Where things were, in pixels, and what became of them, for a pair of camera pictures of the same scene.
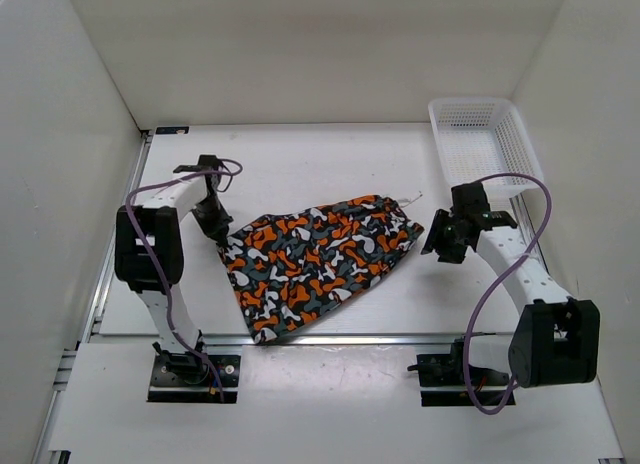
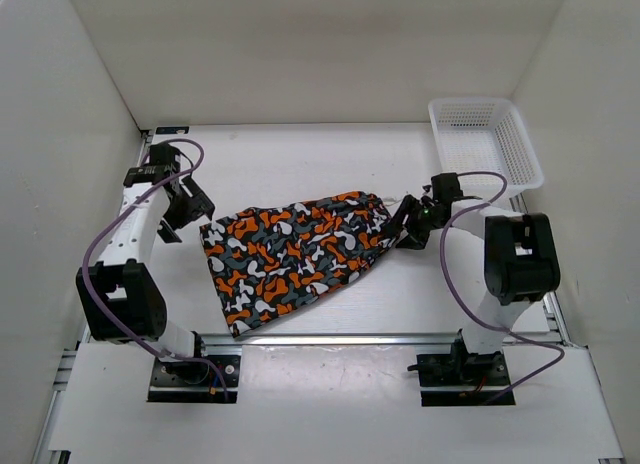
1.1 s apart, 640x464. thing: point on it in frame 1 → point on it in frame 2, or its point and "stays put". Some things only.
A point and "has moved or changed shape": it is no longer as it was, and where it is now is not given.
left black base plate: [189, 378] stays put
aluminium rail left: [64, 361] stays put
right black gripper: [446, 253] → [416, 239]
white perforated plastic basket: [479, 137] stays put
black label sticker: [169, 130] stays put
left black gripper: [219, 227] → [198, 205]
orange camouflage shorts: [285, 266] has moved or changed shape
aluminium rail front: [301, 340] stays put
